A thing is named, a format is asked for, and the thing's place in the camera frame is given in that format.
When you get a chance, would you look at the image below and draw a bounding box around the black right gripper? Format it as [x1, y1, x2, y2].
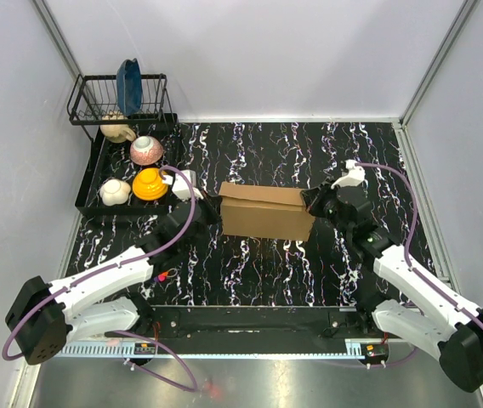
[300, 178, 350, 239]

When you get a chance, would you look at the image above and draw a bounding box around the brown cardboard box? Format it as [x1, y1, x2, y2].
[219, 182, 315, 241]

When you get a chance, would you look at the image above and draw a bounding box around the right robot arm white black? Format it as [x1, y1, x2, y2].
[301, 183, 483, 393]

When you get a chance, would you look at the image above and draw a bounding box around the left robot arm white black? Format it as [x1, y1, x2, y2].
[2, 195, 221, 366]

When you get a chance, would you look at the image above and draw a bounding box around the orange ribbed bowl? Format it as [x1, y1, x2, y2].
[132, 167, 168, 201]

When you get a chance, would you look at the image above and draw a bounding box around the rainbow flower toy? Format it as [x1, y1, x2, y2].
[153, 269, 178, 283]

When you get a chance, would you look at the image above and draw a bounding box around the black tray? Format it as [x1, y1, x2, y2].
[75, 113, 184, 219]

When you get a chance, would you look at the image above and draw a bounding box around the pink patterned bowl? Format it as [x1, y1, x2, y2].
[130, 136, 164, 166]

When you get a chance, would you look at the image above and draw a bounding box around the beige mug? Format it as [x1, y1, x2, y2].
[99, 111, 137, 144]

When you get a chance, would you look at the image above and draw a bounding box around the blue plate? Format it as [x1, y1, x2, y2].
[116, 59, 143, 116]

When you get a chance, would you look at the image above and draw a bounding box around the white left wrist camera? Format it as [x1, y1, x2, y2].
[162, 170, 203, 201]

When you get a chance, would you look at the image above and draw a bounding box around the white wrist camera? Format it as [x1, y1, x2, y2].
[331, 159, 366, 190]
[162, 170, 203, 201]

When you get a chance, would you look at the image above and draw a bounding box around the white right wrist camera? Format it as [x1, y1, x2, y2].
[331, 159, 366, 190]

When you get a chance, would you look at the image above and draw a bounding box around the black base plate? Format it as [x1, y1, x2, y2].
[137, 306, 384, 356]

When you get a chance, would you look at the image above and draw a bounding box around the black wire dish rack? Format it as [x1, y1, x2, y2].
[66, 74, 178, 126]

